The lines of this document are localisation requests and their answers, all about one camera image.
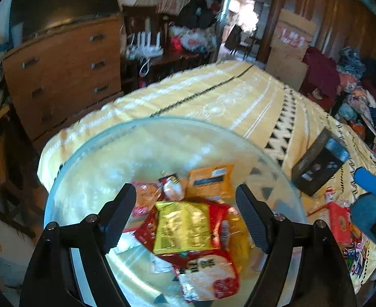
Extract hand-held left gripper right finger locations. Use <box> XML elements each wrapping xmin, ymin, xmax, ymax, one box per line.
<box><xmin>235</xmin><ymin>184</ymin><xmax>358</xmax><ymax>307</ymax></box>

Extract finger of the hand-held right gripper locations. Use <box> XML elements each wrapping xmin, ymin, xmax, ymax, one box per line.
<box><xmin>350</xmin><ymin>193</ymin><xmax>376</xmax><ymax>253</ymax></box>
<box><xmin>353</xmin><ymin>167</ymin><xmax>376</xmax><ymax>203</ymax></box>

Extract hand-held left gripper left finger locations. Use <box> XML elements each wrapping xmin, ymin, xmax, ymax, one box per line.
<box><xmin>19</xmin><ymin>183</ymin><xmax>137</xmax><ymax>307</ymax></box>

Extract spread of mixed snacks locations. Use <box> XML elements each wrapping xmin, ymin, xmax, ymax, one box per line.
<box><xmin>306</xmin><ymin>189</ymin><xmax>376</xmax><ymax>282</ymax></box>

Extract clear glass bowl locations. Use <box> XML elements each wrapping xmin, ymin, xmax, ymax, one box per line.
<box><xmin>43</xmin><ymin>117</ymin><xmax>307</xmax><ymax>307</ymax></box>

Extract heap of snack packets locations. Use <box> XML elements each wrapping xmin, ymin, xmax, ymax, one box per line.
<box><xmin>124</xmin><ymin>165</ymin><xmax>252</xmax><ymax>303</ymax></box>

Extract tall black product box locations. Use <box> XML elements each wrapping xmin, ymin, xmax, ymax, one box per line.
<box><xmin>291</xmin><ymin>128</ymin><xmax>350</xmax><ymax>197</ymax></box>

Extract pile of clothes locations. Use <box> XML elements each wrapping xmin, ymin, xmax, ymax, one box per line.
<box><xmin>329</xmin><ymin>46</ymin><xmax>376</xmax><ymax>141</ymax></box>

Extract maroon cloth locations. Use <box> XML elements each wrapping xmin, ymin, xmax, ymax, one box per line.
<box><xmin>300</xmin><ymin>47</ymin><xmax>340</xmax><ymax>109</ymax></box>

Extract wooden dresser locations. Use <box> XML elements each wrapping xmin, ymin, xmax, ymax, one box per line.
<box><xmin>2</xmin><ymin>13</ymin><xmax>125</xmax><ymax>152</ymax></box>

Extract dark wooden desk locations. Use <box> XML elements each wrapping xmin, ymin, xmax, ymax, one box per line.
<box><xmin>121</xmin><ymin>5</ymin><xmax>217</xmax><ymax>93</ymax></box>

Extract white router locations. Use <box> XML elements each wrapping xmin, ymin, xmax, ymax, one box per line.
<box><xmin>129</xmin><ymin>30</ymin><xmax>163</xmax><ymax>56</ymax></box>

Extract red-printed cardboard box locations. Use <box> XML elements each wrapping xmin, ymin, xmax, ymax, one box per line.
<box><xmin>269</xmin><ymin>8</ymin><xmax>316</xmax><ymax>60</ymax></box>

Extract wooden wardrobe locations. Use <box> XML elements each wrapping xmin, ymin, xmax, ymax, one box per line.
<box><xmin>258</xmin><ymin>0</ymin><xmax>376</xmax><ymax>77</ymax></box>

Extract dark chair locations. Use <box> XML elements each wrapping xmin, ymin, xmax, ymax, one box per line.
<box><xmin>225</xmin><ymin>24</ymin><xmax>259</xmax><ymax>60</ymax></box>

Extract plastic shopping bags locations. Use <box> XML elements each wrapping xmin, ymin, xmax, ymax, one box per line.
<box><xmin>169</xmin><ymin>26</ymin><xmax>214</xmax><ymax>53</ymax></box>

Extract black bag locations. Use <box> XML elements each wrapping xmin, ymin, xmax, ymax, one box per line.
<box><xmin>178</xmin><ymin>0</ymin><xmax>217</xmax><ymax>28</ymax></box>

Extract black television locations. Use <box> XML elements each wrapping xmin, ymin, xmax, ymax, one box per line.
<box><xmin>9</xmin><ymin>0</ymin><xmax>120</xmax><ymax>43</ymax></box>

